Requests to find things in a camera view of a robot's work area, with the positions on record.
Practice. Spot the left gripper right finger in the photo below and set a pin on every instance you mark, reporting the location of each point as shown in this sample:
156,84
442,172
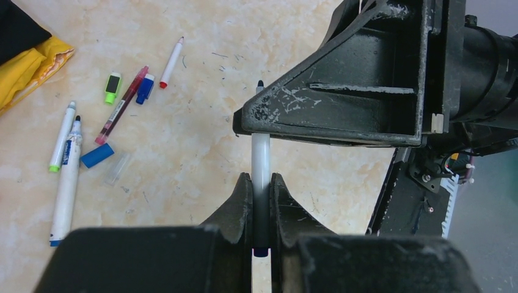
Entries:
289,223

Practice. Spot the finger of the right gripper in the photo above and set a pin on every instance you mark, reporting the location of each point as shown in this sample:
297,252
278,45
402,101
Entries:
363,86

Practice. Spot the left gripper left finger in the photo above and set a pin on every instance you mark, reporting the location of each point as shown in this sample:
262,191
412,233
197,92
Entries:
230,264

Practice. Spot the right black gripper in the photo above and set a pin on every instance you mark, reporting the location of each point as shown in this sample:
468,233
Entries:
472,81

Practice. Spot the white blue-ended marker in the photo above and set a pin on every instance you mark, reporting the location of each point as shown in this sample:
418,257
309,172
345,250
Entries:
260,175

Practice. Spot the blue white pen cap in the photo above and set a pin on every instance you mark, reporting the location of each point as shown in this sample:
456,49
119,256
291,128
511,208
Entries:
145,89

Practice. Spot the clear pen cap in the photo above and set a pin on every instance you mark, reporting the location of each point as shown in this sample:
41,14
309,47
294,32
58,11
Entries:
117,168

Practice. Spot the white red-tipped pen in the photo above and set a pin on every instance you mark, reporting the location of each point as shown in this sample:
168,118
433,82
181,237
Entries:
167,73

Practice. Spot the red gel pen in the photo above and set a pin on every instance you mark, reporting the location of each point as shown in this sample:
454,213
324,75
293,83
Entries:
120,108

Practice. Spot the green black pen cap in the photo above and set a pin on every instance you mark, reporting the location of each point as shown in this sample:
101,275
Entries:
112,87

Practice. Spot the white green-tipped pen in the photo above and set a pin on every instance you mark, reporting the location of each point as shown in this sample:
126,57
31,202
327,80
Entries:
65,128

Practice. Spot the blue cylindrical cap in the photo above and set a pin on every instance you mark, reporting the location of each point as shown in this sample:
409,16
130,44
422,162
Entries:
97,155

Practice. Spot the large white blue marker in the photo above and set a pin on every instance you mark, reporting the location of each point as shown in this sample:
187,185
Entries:
66,191

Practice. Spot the yellow folded shirt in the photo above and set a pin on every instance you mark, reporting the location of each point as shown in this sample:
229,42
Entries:
21,75

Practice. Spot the black folded shirt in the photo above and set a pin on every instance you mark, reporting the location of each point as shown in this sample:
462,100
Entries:
19,32

